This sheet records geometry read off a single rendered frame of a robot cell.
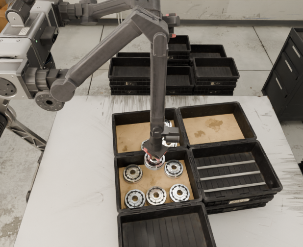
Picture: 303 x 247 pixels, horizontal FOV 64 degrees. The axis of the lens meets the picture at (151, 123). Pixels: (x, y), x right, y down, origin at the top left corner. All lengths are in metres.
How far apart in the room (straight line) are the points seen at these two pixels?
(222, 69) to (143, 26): 1.91
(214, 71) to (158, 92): 1.71
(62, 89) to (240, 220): 1.11
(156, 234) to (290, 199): 0.81
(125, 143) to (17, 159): 1.44
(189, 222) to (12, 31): 1.11
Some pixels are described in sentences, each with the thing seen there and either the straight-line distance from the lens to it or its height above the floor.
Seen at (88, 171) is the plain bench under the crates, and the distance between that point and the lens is 1.54.
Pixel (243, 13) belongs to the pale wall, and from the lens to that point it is 4.40.
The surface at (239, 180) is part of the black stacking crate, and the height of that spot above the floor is 0.83.
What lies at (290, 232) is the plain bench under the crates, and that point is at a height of 0.70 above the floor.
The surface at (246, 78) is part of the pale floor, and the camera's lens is 3.39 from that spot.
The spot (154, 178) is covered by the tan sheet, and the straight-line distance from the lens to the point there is 1.33.
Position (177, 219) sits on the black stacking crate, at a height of 0.83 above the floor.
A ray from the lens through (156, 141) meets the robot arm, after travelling 1.04.
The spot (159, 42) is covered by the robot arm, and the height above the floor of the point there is 1.62.
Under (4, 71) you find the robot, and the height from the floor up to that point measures 1.51.
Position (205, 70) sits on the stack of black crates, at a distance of 2.53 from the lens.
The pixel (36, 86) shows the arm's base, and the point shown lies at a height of 1.46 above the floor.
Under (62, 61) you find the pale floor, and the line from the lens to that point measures 3.60.
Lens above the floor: 2.02
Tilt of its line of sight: 51 degrees down
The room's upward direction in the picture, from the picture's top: 1 degrees clockwise
